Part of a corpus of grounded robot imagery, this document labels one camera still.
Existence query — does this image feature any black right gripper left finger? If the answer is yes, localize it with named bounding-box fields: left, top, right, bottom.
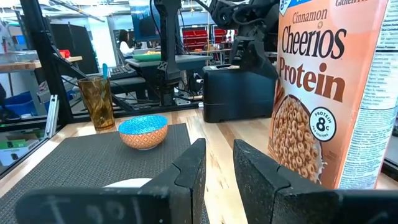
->
left=14, top=138, right=208, bottom=224

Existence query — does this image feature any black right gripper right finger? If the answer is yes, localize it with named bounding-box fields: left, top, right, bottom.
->
left=233, top=139, right=398, bottom=224

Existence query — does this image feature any Cinnamon Cheerios Protein cereal box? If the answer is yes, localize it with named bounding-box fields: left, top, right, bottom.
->
left=267, top=0, right=398, bottom=190

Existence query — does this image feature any black toaster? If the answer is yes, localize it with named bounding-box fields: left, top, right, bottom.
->
left=202, top=64, right=277, bottom=123

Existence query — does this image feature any white round plate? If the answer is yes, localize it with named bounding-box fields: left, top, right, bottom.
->
left=104, top=177, right=153, bottom=189

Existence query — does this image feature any red storage bin rack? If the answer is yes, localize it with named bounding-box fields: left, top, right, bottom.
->
left=182, top=28, right=228, bottom=44

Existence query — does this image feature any grey side table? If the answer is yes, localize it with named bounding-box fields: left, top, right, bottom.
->
left=125, top=54, right=213, bottom=71

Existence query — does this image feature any orange patterned bowl blue inside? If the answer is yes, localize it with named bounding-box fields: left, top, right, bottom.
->
left=118, top=114, right=169, bottom=151

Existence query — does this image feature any grey woven placemat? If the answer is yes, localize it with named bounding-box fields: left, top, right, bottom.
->
left=0, top=123, right=210, bottom=224

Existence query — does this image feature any green plate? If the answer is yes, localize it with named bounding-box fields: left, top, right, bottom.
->
left=132, top=52, right=162, bottom=62

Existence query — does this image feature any dark monitor screen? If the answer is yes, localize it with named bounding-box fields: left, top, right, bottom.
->
left=129, top=0, right=161, bottom=42

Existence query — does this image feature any amber drinking glass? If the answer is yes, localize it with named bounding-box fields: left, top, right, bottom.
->
left=76, top=76, right=116, bottom=131

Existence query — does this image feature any person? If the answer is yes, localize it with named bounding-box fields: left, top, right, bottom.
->
left=118, top=29, right=135, bottom=57

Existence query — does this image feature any black keyboard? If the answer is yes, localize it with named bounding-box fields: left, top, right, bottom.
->
left=108, top=64, right=137, bottom=80

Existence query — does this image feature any silver aluminium extrusion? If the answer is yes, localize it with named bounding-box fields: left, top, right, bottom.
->
left=44, top=94, right=60, bottom=139

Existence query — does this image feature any black cabinet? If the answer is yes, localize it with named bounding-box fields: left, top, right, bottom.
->
left=49, top=23, right=100, bottom=75

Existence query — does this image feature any blue plastic bin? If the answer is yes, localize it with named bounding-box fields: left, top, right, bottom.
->
left=0, top=90, right=38, bottom=116

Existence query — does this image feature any wooden workbench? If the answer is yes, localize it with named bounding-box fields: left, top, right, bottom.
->
left=0, top=55, right=83, bottom=74

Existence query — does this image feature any black aluminium rig frame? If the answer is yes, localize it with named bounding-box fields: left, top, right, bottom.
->
left=19, top=0, right=203, bottom=125

